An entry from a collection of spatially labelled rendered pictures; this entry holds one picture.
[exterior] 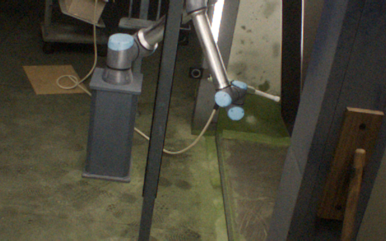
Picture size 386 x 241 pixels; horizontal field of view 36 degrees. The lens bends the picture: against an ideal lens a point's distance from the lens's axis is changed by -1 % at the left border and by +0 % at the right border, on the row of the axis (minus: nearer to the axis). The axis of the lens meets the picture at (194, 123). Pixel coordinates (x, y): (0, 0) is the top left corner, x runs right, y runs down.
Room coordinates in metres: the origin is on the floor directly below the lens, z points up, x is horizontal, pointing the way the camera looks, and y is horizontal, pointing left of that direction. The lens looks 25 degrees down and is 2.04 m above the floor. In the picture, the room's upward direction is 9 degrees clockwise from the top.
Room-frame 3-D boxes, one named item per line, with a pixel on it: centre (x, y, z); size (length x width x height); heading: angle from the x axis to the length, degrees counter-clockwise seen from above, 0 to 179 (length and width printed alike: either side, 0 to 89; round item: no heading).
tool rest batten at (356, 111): (1.27, -0.38, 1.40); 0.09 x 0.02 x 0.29; 96
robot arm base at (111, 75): (3.43, 0.51, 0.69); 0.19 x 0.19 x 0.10
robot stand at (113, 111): (3.43, 0.51, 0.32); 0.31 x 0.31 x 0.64; 6
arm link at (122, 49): (3.44, 0.51, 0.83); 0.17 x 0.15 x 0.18; 150
